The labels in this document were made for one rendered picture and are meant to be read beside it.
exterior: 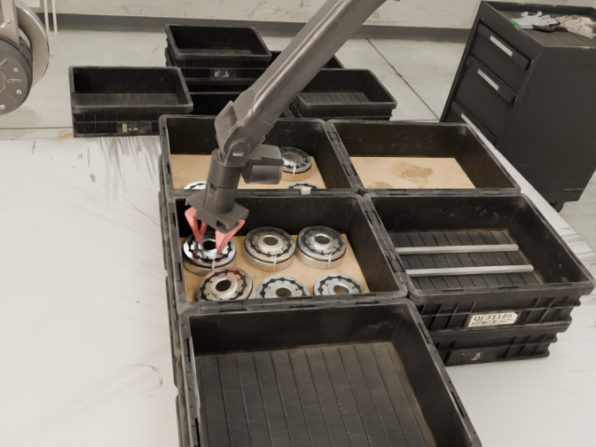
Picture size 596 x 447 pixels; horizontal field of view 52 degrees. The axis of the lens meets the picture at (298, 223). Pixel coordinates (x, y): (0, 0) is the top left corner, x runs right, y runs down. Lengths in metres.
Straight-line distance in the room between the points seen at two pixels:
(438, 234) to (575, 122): 1.53
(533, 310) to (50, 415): 0.91
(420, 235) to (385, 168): 0.26
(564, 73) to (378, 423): 1.90
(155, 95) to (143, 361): 1.43
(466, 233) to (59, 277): 0.90
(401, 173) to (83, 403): 0.92
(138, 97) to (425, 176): 1.24
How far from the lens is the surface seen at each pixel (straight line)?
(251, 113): 1.00
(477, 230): 1.49
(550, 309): 1.33
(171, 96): 2.46
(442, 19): 4.93
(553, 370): 1.45
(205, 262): 1.17
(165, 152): 1.33
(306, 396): 1.04
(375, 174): 1.56
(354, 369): 1.09
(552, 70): 2.63
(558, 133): 2.85
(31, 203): 1.58
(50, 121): 3.25
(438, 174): 1.64
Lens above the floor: 1.66
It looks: 38 degrees down
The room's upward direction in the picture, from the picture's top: 12 degrees clockwise
